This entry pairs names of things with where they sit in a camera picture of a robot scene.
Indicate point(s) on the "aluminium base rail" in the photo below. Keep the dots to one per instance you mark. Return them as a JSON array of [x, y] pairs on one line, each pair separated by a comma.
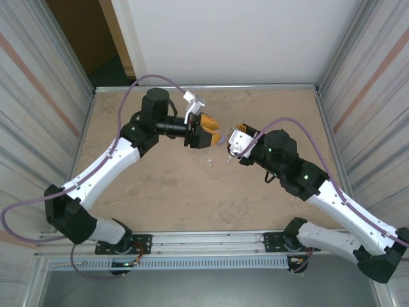
[[207, 243]]

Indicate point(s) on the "grey metal sheet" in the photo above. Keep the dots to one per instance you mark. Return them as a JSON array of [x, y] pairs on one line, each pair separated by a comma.
[[207, 288]]

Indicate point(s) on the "brown wooden door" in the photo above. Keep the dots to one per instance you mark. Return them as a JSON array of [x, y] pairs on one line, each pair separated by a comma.
[[80, 32]]

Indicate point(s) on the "purple earbud charging case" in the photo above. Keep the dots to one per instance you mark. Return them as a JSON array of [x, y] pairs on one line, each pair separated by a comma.
[[222, 140]]

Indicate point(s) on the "aluminium corner post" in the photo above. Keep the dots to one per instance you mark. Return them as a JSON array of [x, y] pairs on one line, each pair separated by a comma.
[[339, 54], [72, 54]]

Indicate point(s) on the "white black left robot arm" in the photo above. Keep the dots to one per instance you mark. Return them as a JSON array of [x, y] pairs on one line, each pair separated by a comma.
[[102, 166]]

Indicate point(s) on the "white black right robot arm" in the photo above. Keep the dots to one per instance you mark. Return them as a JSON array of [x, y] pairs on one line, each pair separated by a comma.
[[345, 208]]

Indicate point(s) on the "aluminium table frame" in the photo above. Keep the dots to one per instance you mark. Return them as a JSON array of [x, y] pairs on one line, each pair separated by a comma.
[[204, 87]]

